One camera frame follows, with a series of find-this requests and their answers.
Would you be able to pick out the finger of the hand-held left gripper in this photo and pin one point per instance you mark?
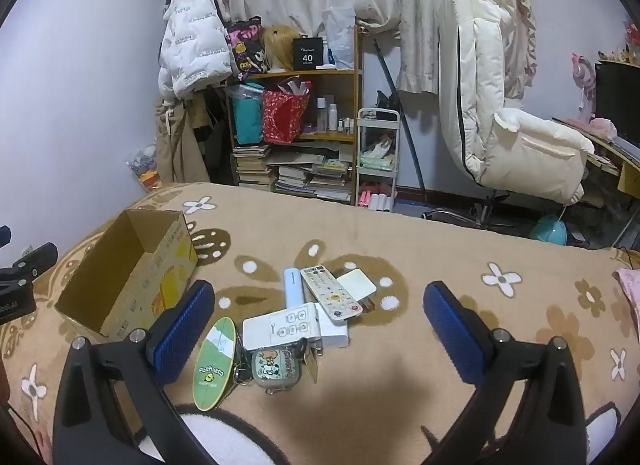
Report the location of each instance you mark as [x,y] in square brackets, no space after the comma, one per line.
[4,236]
[30,265]

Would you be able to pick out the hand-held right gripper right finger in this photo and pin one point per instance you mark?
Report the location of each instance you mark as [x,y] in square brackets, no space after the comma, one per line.
[450,335]

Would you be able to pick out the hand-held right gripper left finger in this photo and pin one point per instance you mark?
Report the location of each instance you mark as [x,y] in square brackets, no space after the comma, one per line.
[185,325]

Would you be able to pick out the green mini skateboard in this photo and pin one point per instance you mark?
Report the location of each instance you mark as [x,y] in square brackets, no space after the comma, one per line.
[212,370]

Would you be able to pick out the cardboard box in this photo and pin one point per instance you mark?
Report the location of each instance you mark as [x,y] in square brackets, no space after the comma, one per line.
[125,265]

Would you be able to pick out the cartoon print earbud case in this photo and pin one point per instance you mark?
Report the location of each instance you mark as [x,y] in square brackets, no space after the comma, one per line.
[275,370]

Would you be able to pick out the white wall charger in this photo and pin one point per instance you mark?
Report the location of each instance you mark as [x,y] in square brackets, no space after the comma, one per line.
[357,284]

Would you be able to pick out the light blue power bank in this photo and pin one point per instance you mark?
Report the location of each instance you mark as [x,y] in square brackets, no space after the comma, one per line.
[292,287]

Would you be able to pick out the white remote control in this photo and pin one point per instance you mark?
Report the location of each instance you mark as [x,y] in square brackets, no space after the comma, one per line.
[330,295]

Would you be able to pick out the teal round container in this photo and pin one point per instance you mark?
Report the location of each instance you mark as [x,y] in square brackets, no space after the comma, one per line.
[547,231]

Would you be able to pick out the plastic bag of toys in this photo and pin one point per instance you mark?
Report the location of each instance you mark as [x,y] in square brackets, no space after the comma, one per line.
[145,170]

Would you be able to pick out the pink and white bottles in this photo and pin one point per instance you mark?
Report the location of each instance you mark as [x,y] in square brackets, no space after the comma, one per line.
[375,200]

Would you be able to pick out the stack of old books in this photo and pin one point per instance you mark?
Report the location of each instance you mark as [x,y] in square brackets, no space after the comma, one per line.
[252,167]

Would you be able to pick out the white trolley cart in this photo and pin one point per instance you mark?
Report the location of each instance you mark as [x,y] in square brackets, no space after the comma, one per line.
[378,175]

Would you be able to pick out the beige coat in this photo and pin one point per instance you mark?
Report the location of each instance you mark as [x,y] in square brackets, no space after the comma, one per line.
[175,145]

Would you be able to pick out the dark hanging clothes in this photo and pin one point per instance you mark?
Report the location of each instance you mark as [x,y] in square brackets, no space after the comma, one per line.
[217,145]

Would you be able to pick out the pink cloth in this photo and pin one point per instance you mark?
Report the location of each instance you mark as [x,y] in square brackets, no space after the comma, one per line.
[630,295]

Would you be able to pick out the pale green packets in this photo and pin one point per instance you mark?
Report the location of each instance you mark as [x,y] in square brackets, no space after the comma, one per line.
[377,157]

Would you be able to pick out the pile of flat books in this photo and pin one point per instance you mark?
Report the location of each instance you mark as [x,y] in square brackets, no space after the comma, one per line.
[310,175]

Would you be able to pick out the teal bag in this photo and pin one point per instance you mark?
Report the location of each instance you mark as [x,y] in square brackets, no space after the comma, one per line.
[247,117]

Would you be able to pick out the red gift bag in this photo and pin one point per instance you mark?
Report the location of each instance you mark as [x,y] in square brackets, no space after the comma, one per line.
[282,115]

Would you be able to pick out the black dustpan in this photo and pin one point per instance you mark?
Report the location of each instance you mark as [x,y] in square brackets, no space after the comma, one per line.
[387,107]

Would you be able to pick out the wooden desk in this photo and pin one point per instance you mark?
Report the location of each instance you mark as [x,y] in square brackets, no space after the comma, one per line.
[607,157]

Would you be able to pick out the white office chair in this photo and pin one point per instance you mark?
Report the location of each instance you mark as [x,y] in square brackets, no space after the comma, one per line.
[480,95]

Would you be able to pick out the pink plush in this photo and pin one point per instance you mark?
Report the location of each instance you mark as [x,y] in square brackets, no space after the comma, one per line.
[602,129]

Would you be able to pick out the white puffer jacket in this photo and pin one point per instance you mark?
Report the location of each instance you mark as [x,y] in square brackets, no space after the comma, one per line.
[195,35]

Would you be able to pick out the pink black cartoon bag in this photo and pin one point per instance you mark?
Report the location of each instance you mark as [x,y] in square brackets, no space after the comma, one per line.
[245,50]

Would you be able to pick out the wooden shelf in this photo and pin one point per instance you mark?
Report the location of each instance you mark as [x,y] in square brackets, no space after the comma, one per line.
[325,77]

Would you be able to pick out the blonde wig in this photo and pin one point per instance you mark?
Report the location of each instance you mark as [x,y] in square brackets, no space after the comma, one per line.
[277,47]

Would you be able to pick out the black monitor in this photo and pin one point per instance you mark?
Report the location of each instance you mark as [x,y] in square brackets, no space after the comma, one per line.
[617,95]

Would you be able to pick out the pink desk fan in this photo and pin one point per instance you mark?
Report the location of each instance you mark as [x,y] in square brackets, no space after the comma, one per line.
[582,70]

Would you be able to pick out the black box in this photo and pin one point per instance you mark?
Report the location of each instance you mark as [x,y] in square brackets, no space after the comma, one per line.
[307,52]

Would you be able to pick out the clear plastic bag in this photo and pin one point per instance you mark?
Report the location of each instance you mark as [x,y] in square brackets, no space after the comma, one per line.
[340,40]

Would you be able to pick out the floral beige curtain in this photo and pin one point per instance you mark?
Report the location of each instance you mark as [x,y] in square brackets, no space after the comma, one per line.
[400,5]

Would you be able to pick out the white wall socket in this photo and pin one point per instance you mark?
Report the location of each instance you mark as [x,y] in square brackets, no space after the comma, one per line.
[26,250]

